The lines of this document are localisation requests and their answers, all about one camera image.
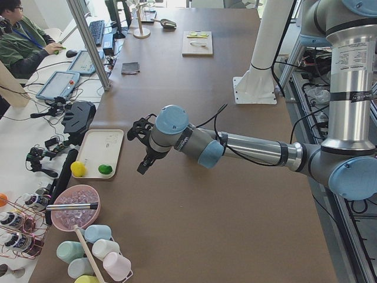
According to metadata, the green lime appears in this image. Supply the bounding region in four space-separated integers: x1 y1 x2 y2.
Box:
98 164 113 175

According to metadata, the bamboo cutting board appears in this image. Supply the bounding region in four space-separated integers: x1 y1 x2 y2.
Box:
181 31 213 56

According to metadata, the metal tongs handle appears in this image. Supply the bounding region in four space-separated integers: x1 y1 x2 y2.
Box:
46 202 100 211

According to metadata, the aluminium frame post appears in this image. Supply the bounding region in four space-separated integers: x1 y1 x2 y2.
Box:
66 0 111 91

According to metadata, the wooden mug tree stand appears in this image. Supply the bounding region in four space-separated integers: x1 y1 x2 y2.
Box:
133 1 151 39

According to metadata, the computer mouse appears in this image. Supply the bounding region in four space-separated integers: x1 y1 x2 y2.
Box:
65 50 78 58

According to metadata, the pale green cup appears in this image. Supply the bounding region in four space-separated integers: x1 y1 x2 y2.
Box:
56 241 85 264

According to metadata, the yellow lemon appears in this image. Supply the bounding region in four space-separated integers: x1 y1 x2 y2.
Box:
70 161 87 177

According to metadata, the black keyboard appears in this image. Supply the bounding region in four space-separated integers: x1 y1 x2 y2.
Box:
88 20 105 46

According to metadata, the white camera post base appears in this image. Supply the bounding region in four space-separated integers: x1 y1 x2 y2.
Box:
233 1 295 104

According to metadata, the pink cup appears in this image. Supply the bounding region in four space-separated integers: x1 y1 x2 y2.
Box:
102 252 133 282

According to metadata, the copper wire bottle rack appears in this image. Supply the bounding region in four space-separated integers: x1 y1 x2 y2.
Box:
1 193 49 259

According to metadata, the pale blue cup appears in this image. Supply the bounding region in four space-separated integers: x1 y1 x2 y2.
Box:
84 225 112 243

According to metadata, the white ceramic spoon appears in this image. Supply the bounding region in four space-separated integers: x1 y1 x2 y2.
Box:
190 41 207 47

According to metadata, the cream rabbit tray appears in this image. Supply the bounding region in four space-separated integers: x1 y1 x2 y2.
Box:
72 129 124 179

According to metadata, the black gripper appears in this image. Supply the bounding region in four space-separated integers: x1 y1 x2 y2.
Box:
137 145 171 175

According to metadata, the seated person green jacket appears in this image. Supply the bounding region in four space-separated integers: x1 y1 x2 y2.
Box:
1 1 64 79

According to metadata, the metal scoop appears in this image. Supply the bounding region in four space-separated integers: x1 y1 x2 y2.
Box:
151 18 177 29

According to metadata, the teach pendant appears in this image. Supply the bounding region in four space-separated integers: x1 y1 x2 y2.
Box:
35 71 80 101
67 50 95 76

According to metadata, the grey folded cloth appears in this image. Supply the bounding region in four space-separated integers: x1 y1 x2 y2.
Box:
121 62 140 75

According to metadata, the pink bowl of ice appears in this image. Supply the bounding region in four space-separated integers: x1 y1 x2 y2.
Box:
51 185 101 232

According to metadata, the teach pendant near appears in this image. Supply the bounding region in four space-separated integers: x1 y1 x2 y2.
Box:
35 71 80 101

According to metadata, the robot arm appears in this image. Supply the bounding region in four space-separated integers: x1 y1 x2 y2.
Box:
127 1 376 200

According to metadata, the teach pendant far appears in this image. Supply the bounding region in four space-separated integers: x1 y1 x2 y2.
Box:
67 50 95 76

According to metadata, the white cup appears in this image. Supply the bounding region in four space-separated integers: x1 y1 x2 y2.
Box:
92 239 120 261

